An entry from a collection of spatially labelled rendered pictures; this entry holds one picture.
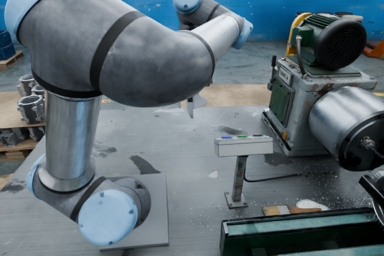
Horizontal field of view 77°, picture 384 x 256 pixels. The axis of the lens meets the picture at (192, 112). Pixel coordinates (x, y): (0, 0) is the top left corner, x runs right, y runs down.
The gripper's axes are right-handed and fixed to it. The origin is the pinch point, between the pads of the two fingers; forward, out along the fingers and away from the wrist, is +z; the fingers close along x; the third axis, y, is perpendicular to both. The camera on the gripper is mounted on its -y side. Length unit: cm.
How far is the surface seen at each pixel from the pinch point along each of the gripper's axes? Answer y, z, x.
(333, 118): 47.8, 3.9, 1.1
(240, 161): 15.5, 15.9, 0.5
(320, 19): 55, -34, 16
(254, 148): 18.9, 11.3, -3.6
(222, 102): 56, -7, 210
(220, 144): 8.5, 9.4, -3.6
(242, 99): 81, -9, 214
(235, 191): 15.2, 27.7, 7.3
